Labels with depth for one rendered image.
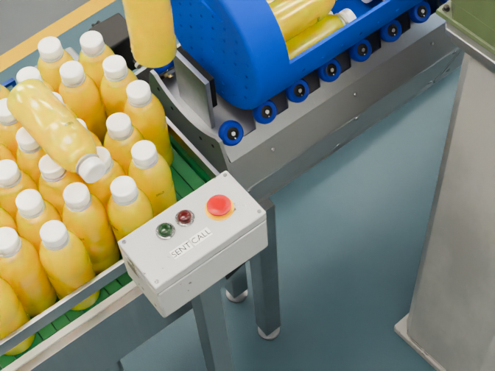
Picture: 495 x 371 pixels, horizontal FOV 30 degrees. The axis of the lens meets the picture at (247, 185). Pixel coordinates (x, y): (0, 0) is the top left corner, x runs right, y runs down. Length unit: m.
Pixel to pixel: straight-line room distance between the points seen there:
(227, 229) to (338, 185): 1.38
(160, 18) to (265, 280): 0.95
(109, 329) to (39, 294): 0.14
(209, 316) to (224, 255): 0.22
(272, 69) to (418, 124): 1.40
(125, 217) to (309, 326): 1.14
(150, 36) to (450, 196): 0.75
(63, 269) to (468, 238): 0.86
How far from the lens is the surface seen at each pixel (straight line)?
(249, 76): 1.52
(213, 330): 1.62
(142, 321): 1.62
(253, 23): 1.47
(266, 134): 1.66
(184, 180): 1.65
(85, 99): 1.59
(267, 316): 2.33
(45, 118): 1.43
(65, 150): 1.40
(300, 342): 2.46
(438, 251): 2.04
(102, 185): 1.47
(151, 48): 1.41
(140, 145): 1.45
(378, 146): 2.79
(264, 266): 2.11
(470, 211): 1.84
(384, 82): 1.82
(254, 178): 1.70
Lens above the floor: 2.25
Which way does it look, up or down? 56 degrees down
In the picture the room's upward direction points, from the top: 5 degrees counter-clockwise
